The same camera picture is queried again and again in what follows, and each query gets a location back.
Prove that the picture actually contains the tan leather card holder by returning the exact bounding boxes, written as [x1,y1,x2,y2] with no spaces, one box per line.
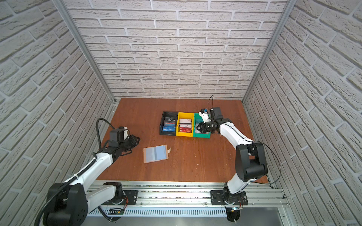
[143,145,171,163]

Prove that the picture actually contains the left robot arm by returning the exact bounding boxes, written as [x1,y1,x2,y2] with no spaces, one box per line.
[34,127,140,226]

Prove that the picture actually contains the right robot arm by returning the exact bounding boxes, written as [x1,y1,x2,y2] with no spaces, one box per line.
[197,107,268,199]

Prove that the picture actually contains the cards in yellow bin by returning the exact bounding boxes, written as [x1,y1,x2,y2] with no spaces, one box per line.
[179,118,192,133]

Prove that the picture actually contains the cards in black bin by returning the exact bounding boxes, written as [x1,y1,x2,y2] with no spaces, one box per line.
[162,117,176,132]

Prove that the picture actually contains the green storage bin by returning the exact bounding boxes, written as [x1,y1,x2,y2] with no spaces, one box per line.
[193,113,211,138]

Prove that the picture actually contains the yellow storage bin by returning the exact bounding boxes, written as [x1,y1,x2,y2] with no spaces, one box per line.
[176,112,194,137]

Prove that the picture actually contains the black storage bin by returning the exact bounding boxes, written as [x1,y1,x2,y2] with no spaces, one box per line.
[159,112,178,136]

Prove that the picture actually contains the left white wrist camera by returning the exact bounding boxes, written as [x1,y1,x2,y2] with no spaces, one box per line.
[119,126,129,140]

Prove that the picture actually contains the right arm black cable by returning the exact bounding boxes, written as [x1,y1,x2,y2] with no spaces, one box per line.
[207,95,282,186]

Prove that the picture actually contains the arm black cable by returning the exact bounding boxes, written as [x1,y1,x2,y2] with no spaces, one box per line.
[95,118,115,150]
[207,95,282,186]

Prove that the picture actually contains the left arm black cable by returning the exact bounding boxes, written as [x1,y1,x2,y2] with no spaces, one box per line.
[95,118,115,150]

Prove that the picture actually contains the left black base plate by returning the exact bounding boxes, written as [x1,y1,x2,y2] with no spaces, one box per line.
[103,190,138,206]

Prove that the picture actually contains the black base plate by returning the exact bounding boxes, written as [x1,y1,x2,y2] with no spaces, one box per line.
[210,190,248,206]
[103,190,138,206]

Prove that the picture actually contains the aluminium rail frame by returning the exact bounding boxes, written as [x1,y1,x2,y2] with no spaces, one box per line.
[102,181,291,222]

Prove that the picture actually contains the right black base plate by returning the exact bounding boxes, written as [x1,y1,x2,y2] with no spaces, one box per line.
[210,190,248,206]

